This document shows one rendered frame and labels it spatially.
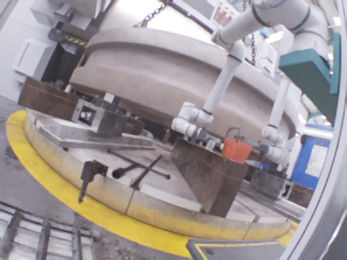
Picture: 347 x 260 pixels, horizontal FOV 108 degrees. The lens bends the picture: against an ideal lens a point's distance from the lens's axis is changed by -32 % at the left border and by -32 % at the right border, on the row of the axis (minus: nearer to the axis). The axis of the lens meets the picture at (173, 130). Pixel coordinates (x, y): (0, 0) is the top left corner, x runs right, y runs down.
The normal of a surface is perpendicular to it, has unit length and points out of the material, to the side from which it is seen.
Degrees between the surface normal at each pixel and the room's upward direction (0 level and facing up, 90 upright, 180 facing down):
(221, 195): 90
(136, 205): 90
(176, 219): 90
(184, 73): 90
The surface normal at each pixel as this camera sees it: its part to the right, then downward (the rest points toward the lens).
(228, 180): 0.13, 0.04
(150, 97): -0.12, -0.07
